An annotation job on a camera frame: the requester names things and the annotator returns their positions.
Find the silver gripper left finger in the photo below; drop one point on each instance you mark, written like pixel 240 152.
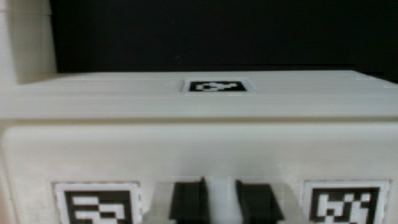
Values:
pixel 188 204

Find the white cabinet door panel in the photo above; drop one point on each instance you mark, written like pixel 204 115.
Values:
pixel 291 154

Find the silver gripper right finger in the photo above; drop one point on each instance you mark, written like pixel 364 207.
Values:
pixel 258 204

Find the white cabinet body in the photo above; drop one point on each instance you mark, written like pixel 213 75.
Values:
pixel 250 95

